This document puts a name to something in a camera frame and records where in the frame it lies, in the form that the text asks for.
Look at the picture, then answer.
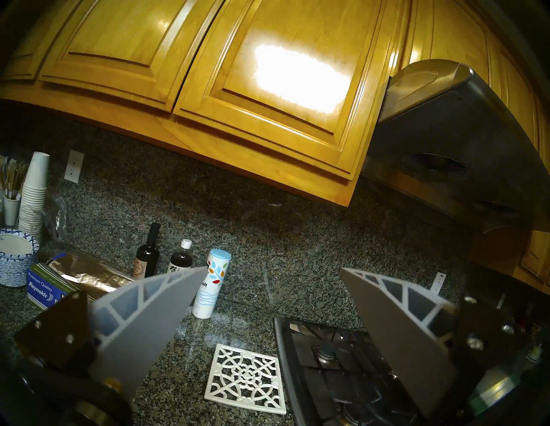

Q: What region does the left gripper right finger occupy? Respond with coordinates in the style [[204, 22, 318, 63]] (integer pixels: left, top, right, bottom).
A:
[[341, 267, 533, 419]]

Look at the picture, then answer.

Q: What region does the dark wine bottle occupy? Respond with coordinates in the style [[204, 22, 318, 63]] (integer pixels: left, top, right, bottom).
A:
[[133, 222, 161, 280]]

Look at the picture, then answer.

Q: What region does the white paper cup stack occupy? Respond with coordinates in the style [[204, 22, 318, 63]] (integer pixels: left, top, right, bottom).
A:
[[18, 151, 50, 241]]

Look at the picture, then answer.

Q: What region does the clear plastic bag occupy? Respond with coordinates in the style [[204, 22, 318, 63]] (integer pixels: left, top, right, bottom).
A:
[[43, 193, 69, 241]]

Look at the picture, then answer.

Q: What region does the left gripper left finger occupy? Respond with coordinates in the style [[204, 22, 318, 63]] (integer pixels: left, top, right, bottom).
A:
[[15, 266, 208, 398]]

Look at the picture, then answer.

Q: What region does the white salt canister blue lid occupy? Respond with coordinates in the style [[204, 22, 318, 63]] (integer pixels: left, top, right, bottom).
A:
[[192, 249, 232, 320]]

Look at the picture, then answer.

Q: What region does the bundle of wooden sticks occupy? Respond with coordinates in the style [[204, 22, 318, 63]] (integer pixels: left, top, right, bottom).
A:
[[0, 157, 27, 201]]

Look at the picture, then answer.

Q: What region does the blue aluminium foil box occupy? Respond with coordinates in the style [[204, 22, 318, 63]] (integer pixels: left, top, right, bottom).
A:
[[27, 253, 138, 310]]

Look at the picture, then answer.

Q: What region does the stainless range hood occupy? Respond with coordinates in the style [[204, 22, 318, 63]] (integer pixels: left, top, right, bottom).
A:
[[361, 59, 550, 234]]

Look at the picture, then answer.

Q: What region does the white lattice trivet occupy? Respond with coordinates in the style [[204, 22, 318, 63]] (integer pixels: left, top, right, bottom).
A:
[[204, 344, 287, 415]]

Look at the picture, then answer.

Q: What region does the stainless gas cooktop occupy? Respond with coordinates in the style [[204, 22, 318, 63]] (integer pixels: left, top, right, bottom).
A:
[[274, 316, 430, 426]]

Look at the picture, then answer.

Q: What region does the soy sauce bottle white cap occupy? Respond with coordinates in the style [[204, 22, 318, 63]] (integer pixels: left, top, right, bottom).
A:
[[167, 239, 194, 275]]

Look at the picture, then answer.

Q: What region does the blue patterned paper bowl stack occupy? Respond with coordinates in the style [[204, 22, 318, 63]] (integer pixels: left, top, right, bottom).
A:
[[0, 229, 40, 287]]

